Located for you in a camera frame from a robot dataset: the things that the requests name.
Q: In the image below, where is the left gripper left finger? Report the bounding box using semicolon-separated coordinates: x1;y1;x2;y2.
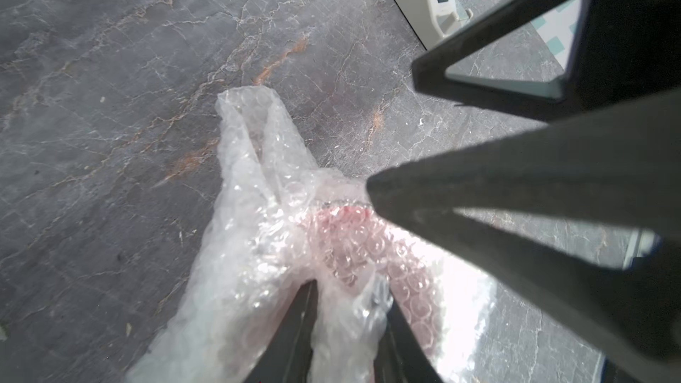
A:
245;280;319;383

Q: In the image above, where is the clear bubble wrap sheet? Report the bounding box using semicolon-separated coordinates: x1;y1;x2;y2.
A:
126;86;496;382

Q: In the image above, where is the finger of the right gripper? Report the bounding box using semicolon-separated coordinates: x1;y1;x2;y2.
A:
366;90;680;382
411;0;680;122

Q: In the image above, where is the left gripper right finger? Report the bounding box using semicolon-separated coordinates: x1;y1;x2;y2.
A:
373;301;443;383

